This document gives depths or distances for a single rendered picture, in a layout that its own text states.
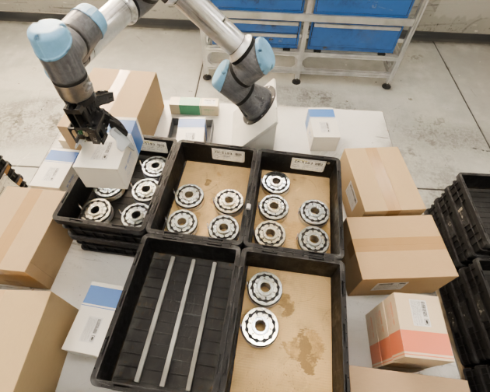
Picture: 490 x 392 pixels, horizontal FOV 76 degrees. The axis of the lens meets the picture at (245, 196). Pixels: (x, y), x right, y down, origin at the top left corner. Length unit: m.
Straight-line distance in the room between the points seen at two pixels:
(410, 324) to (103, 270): 0.98
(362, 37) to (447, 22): 1.40
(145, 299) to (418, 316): 0.76
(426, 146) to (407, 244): 1.79
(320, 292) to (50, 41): 0.91
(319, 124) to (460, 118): 1.96
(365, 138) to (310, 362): 1.07
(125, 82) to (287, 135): 0.78
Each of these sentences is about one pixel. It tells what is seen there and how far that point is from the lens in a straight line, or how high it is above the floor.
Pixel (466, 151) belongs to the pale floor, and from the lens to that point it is 3.02.
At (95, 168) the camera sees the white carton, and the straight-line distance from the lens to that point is 0.92.
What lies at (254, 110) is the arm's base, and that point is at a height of 0.92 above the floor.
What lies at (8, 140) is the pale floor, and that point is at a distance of 3.07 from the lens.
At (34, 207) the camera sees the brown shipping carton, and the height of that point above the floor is 0.86.
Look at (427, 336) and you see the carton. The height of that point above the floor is 0.93.
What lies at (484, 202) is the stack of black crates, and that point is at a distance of 1.98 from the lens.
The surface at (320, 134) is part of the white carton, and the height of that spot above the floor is 0.79.
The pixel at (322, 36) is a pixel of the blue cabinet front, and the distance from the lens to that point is 2.94.
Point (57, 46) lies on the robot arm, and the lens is 0.76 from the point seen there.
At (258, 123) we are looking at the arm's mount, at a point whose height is 0.89.
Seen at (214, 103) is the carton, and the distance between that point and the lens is 1.63.
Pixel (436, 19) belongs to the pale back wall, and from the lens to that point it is 4.16.
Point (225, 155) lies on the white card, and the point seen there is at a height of 0.88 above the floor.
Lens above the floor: 1.78
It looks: 55 degrees down
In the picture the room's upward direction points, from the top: 2 degrees clockwise
